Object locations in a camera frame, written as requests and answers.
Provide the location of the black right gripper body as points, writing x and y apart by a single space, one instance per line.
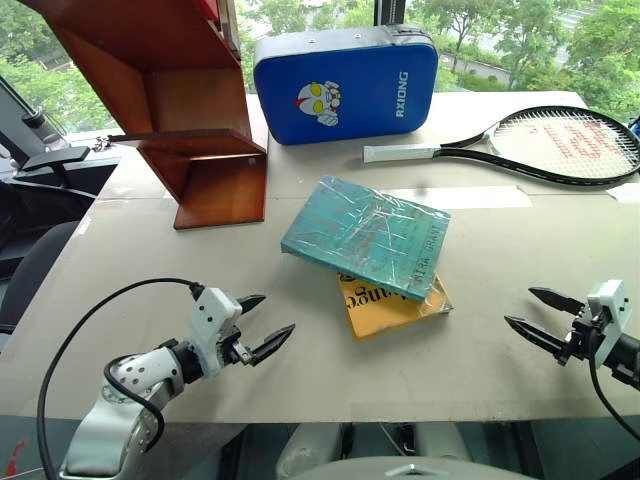
582 335

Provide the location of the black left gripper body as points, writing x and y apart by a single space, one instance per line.
236 348

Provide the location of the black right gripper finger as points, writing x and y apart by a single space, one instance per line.
532 334
555 298

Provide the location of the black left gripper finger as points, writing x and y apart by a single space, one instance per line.
250 302
272 341

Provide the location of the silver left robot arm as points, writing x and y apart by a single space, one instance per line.
125 400

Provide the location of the yellow book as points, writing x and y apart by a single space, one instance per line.
395 312

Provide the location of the teal book in plastic wrap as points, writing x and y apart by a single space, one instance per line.
367 237

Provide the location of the red-brown wooden shelf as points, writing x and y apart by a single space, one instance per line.
170 115

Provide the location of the white tape piece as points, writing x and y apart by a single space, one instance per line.
625 192

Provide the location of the black tennis racket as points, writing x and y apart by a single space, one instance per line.
550 145

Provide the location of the grey robot torso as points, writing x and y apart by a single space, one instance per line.
400 460

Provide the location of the black office chair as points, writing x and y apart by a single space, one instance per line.
35 215

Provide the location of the blue kick pad with cartoon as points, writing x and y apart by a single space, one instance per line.
345 85

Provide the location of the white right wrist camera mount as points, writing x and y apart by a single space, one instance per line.
607 320

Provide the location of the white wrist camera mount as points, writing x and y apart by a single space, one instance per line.
212 320
607 320

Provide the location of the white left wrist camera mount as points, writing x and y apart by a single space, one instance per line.
212 320

